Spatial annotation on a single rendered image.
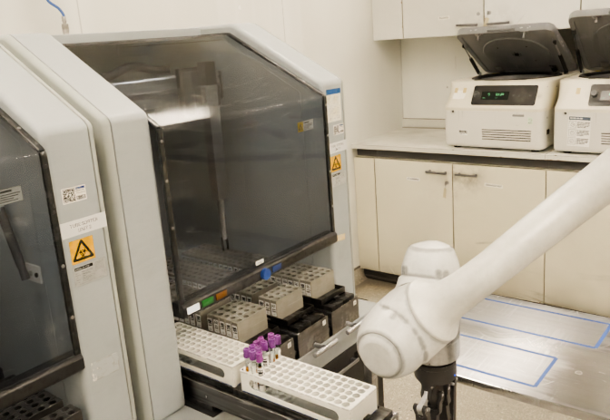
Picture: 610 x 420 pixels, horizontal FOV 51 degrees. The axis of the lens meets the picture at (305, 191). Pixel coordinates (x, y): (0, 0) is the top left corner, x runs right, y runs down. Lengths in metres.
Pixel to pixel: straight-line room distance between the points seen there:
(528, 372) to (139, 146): 0.97
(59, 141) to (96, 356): 0.45
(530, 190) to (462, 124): 0.50
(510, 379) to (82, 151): 1.01
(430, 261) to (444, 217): 2.68
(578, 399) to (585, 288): 2.16
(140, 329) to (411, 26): 2.94
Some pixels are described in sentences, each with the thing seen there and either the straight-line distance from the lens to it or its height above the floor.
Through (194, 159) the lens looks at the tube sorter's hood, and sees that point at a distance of 1.47.
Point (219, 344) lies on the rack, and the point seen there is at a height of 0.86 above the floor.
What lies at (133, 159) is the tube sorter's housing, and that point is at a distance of 1.38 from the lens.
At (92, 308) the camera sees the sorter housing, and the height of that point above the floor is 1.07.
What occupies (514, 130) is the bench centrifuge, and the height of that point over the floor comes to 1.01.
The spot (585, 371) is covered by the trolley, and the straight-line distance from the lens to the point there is 1.56.
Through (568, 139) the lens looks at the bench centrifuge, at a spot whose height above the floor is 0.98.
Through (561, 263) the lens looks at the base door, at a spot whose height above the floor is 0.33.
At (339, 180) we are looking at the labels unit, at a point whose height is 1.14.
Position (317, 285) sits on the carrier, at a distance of 1.88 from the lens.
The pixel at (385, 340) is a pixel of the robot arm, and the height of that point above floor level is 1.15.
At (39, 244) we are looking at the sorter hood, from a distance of 1.27.
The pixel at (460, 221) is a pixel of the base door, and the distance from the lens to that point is 3.72.
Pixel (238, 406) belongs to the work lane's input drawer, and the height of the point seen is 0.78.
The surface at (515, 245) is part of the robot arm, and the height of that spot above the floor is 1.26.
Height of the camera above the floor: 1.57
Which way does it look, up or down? 14 degrees down
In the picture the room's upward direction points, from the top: 4 degrees counter-clockwise
